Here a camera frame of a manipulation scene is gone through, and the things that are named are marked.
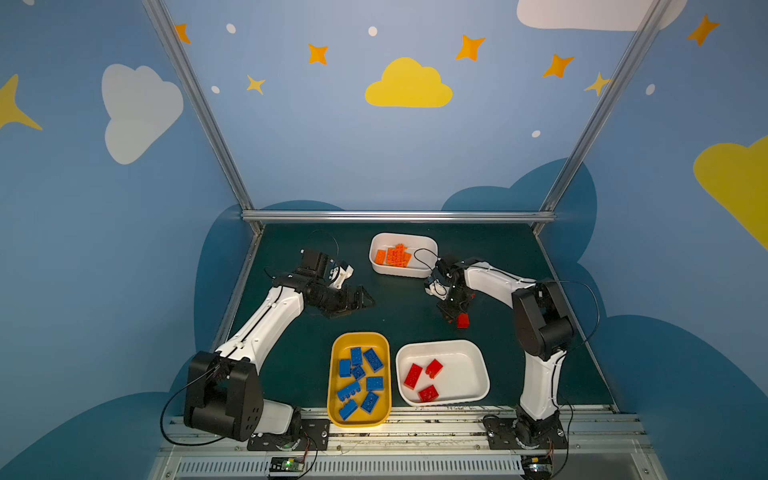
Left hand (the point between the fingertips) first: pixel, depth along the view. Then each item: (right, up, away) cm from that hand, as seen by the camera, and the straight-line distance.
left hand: (361, 305), depth 82 cm
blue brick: (-5, -18, +1) cm, 19 cm away
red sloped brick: (+31, -7, +9) cm, 33 cm away
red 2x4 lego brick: (+15, -20, +1) cm, 25 cm away
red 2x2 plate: (+18, -24, -2) cm, 30 cm away
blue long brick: (-3, -22, -3) cm, 23 cm away
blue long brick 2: (-3, -26, -6) cm, 27 cm away
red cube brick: (+20, -19, +2) cm, 28 cm away
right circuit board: (+44, -38, -10) cm, 59 cm away
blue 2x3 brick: (+4, -21, -1) cm, 22 cm away
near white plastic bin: (+22, -20, +2) cm, 30 cm away
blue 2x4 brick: (+3, -17, +4) cm, 18 cm away
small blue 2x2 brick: (-1, -19, +2) cm, 20 cm away
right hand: (+29, -4, +15) cm, 33 cm away
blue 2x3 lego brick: (-2, -16, +4) cm, 16 cm away
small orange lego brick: (+5, +13, +29) cm, 33 cm away
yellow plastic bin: (-6, -13, +4) cm, 15 cm away
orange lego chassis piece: (+11, +13, +27) cm, 32 cm away
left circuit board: (-17, -37, -11) cm, 42 cm away
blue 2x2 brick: (+3, -25, -3) cm, 26 cm away
